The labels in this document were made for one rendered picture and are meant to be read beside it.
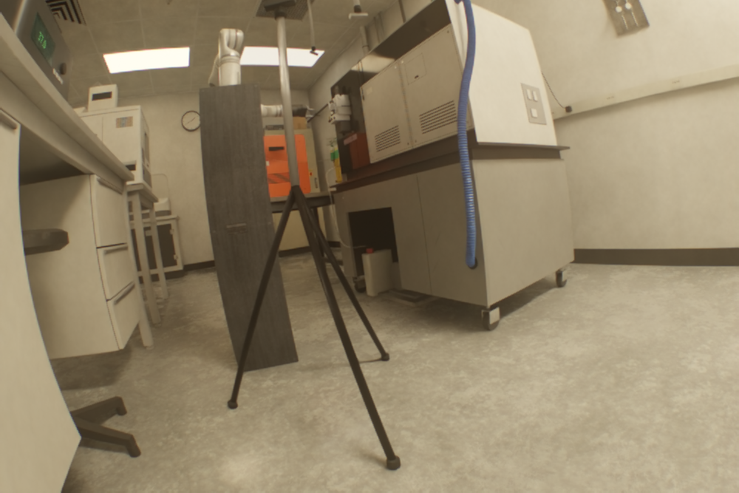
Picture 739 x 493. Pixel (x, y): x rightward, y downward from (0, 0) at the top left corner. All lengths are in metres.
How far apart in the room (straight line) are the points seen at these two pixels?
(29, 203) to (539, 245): 2.05
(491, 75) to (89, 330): 1.87
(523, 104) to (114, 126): 2.39
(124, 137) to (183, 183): 3.03
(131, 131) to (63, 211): 1.17
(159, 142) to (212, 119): 4.16
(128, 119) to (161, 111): 3.22
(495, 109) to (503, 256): 0.61
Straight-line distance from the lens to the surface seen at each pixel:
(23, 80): 0.73
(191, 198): 5.25
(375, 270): 2.10
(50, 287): 1.35
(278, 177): 2.26
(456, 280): 1.38
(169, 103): 5.62
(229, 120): 1.30
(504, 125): 1.47
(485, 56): 1.55
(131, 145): 2.33
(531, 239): 1.51
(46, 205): 1.34
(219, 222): 1.24
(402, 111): 1.66
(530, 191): 1.53
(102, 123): 2.43
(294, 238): 5.08
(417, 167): 1.49
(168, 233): 4.57
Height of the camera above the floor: 0.56
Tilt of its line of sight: 1 degrees down
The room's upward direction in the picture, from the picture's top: 8 degrees counter-clockwise
